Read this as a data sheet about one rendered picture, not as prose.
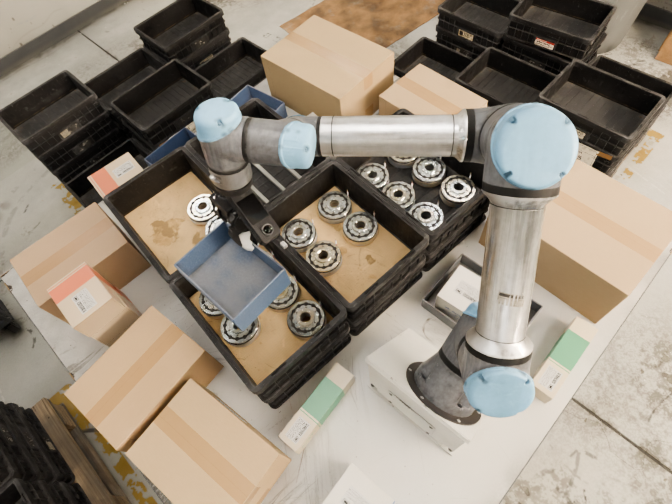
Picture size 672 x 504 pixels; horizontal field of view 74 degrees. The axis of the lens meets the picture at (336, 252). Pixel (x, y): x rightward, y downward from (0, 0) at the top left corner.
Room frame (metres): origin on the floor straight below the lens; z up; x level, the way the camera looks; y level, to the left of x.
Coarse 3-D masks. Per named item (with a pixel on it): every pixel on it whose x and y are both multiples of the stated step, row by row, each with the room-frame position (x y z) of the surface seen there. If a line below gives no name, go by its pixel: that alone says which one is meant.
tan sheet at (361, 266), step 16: (352, 208) 0.79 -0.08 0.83; (320, 224) 0.75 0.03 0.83; (336, 224) 0.74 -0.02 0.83; (320, 240) 0.70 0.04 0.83; (336, 240) 0.69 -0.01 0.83; (384, 240) 0.66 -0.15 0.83; (304, 256) 0.65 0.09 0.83; (352, 256) 0.62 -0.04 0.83; (368, 256) 0.61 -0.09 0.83; (384, 256) 0.60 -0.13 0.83; (400, 256) 0.59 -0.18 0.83; (336, 272) 0.58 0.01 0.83; (352, 272) 0.57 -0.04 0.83; (368, 272) 0.56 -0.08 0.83; (384, 272) 0.55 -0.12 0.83; (336, 288) 0.53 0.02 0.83; (352, 288) 0.52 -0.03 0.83
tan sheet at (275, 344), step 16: (288, 272) 0.61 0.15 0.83; (304, 288) 0.55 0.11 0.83; (208, 320) 0.51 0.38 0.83; (272, 320) 0.47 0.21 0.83; (304, 320) 0.46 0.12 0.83; (272, 336) 0.43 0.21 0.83; (288, 336) 0.42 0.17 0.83; (240, 352) 0.40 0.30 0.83; (256, 352) 0.39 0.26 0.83; (272, 352) 0.38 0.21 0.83; (288, 352) 0.38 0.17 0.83; (256, 368) 0.35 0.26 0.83; (272, 368) 0.34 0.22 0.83
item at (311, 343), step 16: (272, 240) 0.66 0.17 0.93; (288, 256) 0.60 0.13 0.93; (304, 272) 0.55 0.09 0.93; (176, 288) 0.57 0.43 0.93; (320, 288) 0.49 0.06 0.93; (336, 304) 0.44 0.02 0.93; (336, 320) 0.40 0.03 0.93; (208, 336) 0.42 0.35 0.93; (320, 336) 0.37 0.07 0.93; (224, 352) 0.37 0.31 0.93; (304, 352) 0.34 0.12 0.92; (240, 368) 0.33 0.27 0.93; (288, 368) 0.31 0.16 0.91
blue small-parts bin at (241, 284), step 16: (224, 224) 0.60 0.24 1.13; (208, 240) 0.57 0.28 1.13; (224, 240) 0.59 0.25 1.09; (192, 256) 0.54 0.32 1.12; (208, 256) 0.56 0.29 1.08; (224, 256) 0.55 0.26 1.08; (240, 256) 0.54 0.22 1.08; (256, 256) 0.53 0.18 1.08; (192, 272) 0.52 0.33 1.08; (208, 272) 0.52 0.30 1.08; (224, 272) 0.51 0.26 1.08; (240, 272) 0.50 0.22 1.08; (256, 272) 0.49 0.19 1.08; (272, 272) 0.48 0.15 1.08; (208, 288) 0.48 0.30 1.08; (224, 288) 0.47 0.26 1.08; (240, 288) 0.46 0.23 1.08; (256, 288) 0.45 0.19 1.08; (272, 288) 0.42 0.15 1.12; (224, 304) 0.43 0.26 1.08; (240, 304) 0.42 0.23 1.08; (256, 304) 0.39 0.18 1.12; (240, 320) 0.36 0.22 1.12
